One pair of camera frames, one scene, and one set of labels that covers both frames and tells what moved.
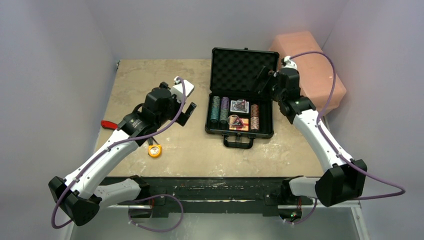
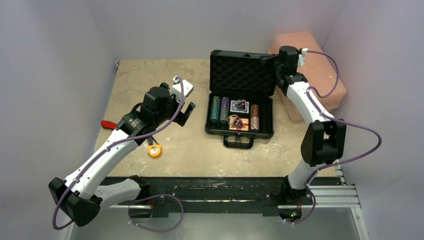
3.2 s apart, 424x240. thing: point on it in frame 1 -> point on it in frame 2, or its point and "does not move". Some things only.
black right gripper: (267, 81) -> (269, 61)
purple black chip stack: (224, 104) does not move
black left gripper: (183, 116) does not move
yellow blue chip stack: (224, 116) does not move
